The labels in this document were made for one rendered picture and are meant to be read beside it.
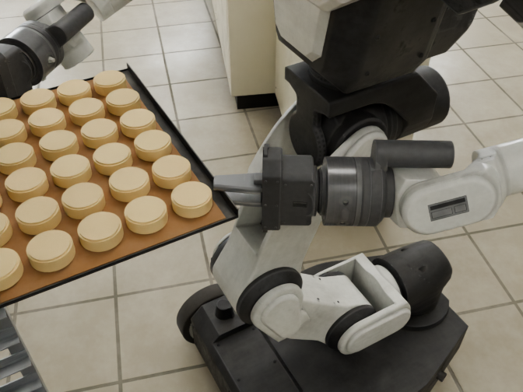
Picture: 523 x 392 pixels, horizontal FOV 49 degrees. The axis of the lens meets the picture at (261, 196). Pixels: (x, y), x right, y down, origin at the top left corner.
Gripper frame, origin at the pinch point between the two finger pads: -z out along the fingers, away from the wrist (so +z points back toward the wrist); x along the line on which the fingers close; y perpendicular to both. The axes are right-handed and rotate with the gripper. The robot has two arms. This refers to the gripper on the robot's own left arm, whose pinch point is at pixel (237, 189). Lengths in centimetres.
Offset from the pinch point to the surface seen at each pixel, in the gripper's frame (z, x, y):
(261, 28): 1, -56, -158
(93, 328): -47, -96, -43
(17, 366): -50, -64, -12
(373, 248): 40, -95, -77
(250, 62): -4, -71, -157
